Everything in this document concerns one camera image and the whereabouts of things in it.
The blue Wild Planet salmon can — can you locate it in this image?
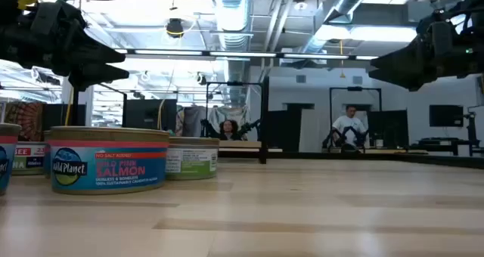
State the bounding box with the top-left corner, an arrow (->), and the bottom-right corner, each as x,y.
0,122 -> 23,197
48,125 -> 170,196
42,130 -> 53,179

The black table edge frame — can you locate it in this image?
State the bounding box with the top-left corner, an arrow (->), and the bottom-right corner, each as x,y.
217,150 -> 484,171

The yellow tape piece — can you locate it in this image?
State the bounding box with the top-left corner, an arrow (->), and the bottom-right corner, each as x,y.
17,0 -> 41,11

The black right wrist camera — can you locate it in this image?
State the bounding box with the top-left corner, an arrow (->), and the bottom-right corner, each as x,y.
415,8 -> 455,37

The person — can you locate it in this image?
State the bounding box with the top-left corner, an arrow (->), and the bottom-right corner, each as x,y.
331,104 -> 370,149
218,119 -> 244,141

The black partition panel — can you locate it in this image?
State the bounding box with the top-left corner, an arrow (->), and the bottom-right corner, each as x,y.
267,109 -> 303,153
41,104 -> 87,132

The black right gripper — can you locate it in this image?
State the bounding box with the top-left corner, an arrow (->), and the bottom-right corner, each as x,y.
368,20 -> 484,92

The black wall monitor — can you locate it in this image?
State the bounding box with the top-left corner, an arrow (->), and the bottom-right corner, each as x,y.
429,104 -> 464,128

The black equipment stand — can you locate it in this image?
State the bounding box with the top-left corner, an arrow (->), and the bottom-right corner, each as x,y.
465,104 -> 484,156

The red patterned tapestry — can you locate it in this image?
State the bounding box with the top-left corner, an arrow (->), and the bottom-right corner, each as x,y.
2,101 -> 45,143

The yellow hanging cord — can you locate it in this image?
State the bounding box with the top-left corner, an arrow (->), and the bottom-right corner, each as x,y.
338,39 -> 347,79

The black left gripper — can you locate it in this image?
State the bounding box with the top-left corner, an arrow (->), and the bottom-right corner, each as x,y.
0,22 -> 130,92

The grey hanging cloth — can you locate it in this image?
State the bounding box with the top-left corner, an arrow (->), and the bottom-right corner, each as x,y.
184,105 -> 208,138

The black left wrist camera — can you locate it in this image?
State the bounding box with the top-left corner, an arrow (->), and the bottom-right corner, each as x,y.
32,0 -> 87,33

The black desk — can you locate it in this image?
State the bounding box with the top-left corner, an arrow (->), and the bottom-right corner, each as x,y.
410,136 -> 484,156

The large ceiling light panel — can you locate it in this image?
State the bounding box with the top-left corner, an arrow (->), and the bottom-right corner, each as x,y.
313,24 -> 417,43

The wooden shelf with black frame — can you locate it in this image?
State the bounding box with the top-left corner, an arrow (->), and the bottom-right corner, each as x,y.
70,75 -> 284,164

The pale yellow cable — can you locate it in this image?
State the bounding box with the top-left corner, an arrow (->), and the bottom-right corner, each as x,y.
157,98 -> 167,132

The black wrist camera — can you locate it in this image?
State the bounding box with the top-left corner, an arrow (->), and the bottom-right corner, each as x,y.
32,0 -> 87,33
415,8 -> 455,37

